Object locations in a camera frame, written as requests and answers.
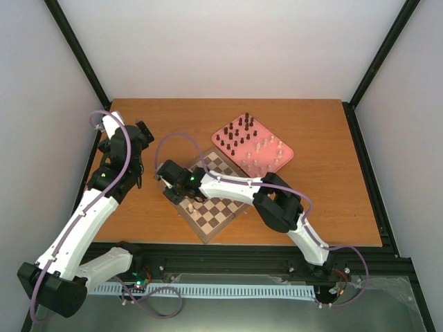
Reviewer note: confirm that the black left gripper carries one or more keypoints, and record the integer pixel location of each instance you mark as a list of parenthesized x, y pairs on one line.
[(148, 137)]

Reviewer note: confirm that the black frame post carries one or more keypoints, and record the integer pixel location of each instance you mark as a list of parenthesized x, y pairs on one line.
[(384, 50), (70, 37)]

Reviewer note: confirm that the black frame post right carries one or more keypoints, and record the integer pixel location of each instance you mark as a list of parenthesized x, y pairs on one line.
[(384, 50)]

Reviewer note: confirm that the wooden chessboard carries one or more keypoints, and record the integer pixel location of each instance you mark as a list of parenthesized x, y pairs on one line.
[(213, 214)]

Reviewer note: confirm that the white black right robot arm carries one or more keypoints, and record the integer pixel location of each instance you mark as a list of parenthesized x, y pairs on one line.
[(279, 206)]

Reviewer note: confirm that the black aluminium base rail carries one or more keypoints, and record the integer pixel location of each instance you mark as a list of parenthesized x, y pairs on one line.
[(285, 261)]

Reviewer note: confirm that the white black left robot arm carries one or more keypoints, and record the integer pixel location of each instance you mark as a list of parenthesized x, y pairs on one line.
[(58, 280)]

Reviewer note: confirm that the black frame post left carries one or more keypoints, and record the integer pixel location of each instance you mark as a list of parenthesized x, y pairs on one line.
[(70, 37)]

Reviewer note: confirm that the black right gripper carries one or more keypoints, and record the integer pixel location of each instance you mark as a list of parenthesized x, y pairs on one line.
[(174, 199)]

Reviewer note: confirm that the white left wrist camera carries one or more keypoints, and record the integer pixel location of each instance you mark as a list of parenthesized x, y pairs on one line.
[(111, 123)]

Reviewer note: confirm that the light blue cable duct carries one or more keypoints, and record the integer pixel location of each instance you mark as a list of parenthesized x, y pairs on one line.
[(227, 291)]

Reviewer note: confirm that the pink plastic tray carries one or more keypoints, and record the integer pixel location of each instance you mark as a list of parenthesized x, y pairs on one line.
[(276, 154)]

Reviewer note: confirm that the dark chess king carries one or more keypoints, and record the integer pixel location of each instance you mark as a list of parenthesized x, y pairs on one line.
[(247, 117)]

